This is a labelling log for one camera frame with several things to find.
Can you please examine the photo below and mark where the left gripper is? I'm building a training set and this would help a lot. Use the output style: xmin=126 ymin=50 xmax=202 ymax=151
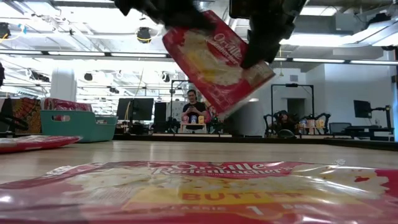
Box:
xmin=113 ymin=0 xmax=215 ymax=31

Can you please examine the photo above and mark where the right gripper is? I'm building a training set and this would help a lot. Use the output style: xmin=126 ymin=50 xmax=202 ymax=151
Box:
xmin=241 ymin=9 xmax=295 ymax=70

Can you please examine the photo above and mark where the black monitor on arm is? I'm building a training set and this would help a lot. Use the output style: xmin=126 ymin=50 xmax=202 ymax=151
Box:
xmin=353 ymin=100 xmax=373 ymax=119

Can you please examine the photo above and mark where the black ceiling device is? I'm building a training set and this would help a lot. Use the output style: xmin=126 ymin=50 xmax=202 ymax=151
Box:
xmin=136 ymin=26 xmax=152 ymax=44

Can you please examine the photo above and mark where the grey partition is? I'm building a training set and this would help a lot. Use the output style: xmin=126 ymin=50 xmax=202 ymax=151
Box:
xmin=228 ymin=98 xmax=267 ymax=137

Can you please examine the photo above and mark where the sitting person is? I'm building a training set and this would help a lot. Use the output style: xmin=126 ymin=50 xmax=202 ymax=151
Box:
xmin=276 ymin=112 xmax=296 ymax=138

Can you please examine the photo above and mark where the standing person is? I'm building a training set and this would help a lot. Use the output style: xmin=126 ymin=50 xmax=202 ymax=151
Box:
xmin=181 ymin=89 xmax=208 ymax=134

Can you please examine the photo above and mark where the black speaker panel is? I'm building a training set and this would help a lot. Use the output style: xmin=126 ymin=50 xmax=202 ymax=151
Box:
xmin=154 ymin=101 xmax=167 ymax=133

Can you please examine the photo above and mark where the small wooden table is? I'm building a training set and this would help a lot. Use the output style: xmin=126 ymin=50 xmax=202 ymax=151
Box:
xmin=179 ymin=123 xmax=208 ymax=134

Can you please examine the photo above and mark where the black monitor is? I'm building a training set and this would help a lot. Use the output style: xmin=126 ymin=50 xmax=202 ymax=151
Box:
xmin=116 ymin=98 xmax=155 ymax=121

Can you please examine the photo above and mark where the black desk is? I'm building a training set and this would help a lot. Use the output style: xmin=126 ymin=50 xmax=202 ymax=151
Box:
xmin=344 ymin=125 xmax=395 ymax=141

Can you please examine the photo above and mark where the white pillar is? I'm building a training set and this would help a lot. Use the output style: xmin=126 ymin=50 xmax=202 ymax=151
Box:
xmin=49 ymin=68 xmax=78 ymax=102

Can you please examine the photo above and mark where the teal plastic basket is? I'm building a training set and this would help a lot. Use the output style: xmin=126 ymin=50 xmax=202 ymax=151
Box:
xmin=39 ymin=110 xmax=119 ymax=144

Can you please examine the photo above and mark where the colourful tapestry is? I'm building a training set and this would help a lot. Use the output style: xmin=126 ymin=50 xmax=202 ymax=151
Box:
xmin=11 ymin=98 xmax=43 ymax=134

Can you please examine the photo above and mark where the black frame stand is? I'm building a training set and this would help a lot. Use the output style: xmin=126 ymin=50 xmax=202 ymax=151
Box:
xmin=270 ymin=83 xmax=315 ymax=138
xmin=170 ymin=80 xmax=200 ymax=134

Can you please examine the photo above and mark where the black table frame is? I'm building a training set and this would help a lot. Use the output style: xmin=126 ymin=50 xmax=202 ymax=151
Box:
xmin=0 ymin=132 xmax=398 ymax=152

